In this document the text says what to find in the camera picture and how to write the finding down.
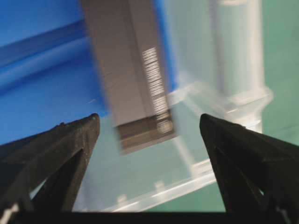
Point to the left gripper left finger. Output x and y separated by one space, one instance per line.
44 172

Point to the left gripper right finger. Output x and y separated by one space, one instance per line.
254 171

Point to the clear plastic storage case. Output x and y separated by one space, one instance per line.
218 68

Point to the black box right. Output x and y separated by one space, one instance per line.
127 44

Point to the green table cloth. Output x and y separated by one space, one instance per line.
281 117

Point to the blue foam insert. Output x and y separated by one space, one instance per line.
52 76

